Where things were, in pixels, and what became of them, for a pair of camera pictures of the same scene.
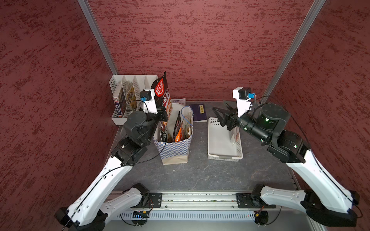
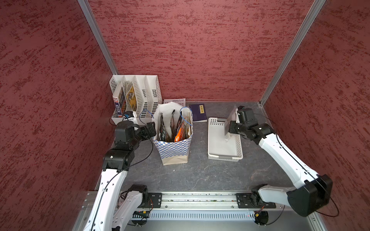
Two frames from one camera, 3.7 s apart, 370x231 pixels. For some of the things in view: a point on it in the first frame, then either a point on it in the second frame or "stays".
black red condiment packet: x=162 y=94 → x=164 y=135
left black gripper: x=163 y=117 → x=147 y=135
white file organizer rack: x=125 y=91 stays
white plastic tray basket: x=223 y=144 stays
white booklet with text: x=181 y=101 stays
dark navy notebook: x=199 y=110 stays
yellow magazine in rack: x=131 y=96 stays
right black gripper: x=227 y=115 → x=231 y=130
